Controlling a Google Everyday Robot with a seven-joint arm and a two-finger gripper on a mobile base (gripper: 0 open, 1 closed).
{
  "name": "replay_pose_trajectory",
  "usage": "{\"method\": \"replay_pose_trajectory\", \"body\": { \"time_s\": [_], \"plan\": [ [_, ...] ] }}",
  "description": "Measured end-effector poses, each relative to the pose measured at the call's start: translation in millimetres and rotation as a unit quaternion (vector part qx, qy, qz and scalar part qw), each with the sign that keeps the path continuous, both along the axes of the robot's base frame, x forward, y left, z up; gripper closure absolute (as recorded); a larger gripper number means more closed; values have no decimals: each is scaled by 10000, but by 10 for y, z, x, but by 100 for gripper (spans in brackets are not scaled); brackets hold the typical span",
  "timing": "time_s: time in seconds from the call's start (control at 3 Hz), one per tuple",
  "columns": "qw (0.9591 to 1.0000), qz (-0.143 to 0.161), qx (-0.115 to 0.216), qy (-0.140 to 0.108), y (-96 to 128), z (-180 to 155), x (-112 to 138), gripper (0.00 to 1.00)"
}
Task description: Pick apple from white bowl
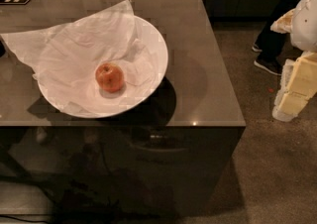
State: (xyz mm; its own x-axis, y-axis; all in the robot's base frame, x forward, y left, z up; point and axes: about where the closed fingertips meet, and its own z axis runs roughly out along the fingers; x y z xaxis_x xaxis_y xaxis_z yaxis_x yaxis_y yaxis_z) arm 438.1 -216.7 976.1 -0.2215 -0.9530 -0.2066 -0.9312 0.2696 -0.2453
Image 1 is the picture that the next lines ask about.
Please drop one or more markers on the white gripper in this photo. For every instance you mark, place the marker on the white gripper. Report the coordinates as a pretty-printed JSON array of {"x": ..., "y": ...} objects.
[{"x": 306, "y": 25}]

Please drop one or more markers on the red apple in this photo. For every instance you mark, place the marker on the red apple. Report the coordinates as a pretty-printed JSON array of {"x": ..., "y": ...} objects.
[{"x": 109, "y": 77}]

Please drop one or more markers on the white bowl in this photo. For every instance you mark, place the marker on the white bowl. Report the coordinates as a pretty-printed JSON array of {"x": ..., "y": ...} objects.
[{"x": 155, "y": 59}]

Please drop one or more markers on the dark sneaker front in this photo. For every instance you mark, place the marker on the dark sneaker front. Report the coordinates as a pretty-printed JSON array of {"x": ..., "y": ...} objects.
[{"x": 272, "y": 67}]

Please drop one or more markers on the dark sneaker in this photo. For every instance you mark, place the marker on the dark sneaker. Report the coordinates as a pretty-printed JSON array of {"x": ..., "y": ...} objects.
[
  {"x": 256, "y": 48},
  {"x": 272, "y": 67}
]

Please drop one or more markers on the person's dark trouser legs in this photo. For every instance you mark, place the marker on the person's dark trouser legs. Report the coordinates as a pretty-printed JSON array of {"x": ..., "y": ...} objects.
[{"x": 269, "y": 42}]

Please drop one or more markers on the dark sneaker rear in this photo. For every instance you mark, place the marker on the dark sneaker rear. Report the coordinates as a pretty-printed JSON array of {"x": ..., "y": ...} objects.
[{"x": 256, "y": 48}]

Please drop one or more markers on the dark glass table cabinet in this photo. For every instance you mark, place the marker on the dark glass table cabinet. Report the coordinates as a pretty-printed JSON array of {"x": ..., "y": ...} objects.
[{"x": 151, "y": 165}]

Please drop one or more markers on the white tissue paper sheet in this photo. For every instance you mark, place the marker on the white tissue paper sheet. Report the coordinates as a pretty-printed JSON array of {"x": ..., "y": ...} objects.
[{"x": 27, "y": 46}]

